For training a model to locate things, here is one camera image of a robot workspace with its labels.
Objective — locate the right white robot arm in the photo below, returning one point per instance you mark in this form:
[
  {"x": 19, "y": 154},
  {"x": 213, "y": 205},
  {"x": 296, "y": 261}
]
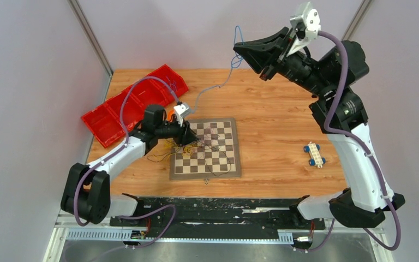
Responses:
[{"x": 341, "y": 115}]

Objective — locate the orange curved plastic piece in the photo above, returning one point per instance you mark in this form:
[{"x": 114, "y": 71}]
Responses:
[{"x": 170, "y": 114}]

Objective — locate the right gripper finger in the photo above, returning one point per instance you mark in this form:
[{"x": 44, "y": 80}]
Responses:
[
  {"x": 262, "y": 61},
  {"x": 263, "y": 44}
]

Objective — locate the aluminium frame post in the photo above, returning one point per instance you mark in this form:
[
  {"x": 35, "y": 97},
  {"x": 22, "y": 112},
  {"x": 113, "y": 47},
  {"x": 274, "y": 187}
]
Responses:
[
  {"x": 350, "y": 25},
  {"x": 86, "y": 27}
]

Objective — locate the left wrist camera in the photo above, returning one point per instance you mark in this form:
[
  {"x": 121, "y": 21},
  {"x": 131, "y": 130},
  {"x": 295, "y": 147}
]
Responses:
[{"x": 181, "y": 110}]

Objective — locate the wooden chessboard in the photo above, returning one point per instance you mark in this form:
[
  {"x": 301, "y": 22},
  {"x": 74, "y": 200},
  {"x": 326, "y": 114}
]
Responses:
[{"x": 215, "y": 155}]

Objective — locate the aluminium frame post left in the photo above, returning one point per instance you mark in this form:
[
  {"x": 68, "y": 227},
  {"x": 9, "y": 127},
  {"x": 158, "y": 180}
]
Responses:
[{"x": 86, "y": 27}]

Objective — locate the aluminium frame post right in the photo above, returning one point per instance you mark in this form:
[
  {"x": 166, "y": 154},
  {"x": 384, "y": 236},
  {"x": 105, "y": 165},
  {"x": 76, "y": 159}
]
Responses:
[{"x": 350, "y": 25}]

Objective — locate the white blue toy car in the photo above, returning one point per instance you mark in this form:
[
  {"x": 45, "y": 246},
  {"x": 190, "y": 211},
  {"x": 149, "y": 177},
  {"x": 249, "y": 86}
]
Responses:
[{"x": 315, "y": 158}]

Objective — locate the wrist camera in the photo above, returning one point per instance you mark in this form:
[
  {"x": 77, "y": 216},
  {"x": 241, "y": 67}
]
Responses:
[
  {"x": 305, "y": 27},
  {"x": 181, "y": 110}
]

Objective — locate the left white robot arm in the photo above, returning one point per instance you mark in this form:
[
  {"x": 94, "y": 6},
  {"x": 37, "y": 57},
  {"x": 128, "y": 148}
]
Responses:
[{"x": 87, "y": 193}]

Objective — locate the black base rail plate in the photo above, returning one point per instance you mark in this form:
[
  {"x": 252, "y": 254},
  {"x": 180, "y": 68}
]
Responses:
[{"x": 218, "y": 218}]

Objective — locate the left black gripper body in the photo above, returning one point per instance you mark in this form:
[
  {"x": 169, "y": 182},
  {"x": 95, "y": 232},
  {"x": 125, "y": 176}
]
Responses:
[{"x": 178, "y": 132}]

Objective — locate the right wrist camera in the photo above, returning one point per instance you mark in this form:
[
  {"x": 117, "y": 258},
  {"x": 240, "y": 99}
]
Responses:
[{"x": 305, "y": 27}]

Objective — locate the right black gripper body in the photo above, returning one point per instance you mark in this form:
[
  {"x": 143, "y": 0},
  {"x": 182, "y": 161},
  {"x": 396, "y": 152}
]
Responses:
[{"x": 286, "y": 47}]

